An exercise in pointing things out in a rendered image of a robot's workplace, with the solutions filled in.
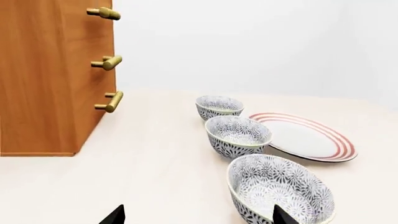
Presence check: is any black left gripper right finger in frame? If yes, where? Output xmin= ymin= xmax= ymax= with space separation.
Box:
xmin=272 ymin=203 xmax=299 ymax=224

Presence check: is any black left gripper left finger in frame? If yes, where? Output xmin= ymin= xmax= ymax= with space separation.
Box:
xmin=98 ymin=203 xmax=126 ymax=224

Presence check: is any black white patterned bowl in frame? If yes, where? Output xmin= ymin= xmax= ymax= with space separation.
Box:
xmin=205 ymin=116 xmax=273 ymax=161
xmin=226 ymin=154 xmax=338 ymax=224
xmin=195 ymin=95 xmax=244 ymax=121

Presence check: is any white plate with red rings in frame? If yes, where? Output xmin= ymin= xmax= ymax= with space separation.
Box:
xmin=248 ymin=112 xmax=359 ymax=164

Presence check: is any wooden drawer cabinet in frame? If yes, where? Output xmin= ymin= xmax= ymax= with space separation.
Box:
xmin=0 ymin=0 xmax=118 ymax=157

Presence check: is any brass cabinet handle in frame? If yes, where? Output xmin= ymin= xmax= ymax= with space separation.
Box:
xmin=91 ymin=55 xmax=123 ymax=72
xmin=94 ymin=90 xmax=124 ymax=114
xmin=86 ymin=6 xmax=121 ymax=21

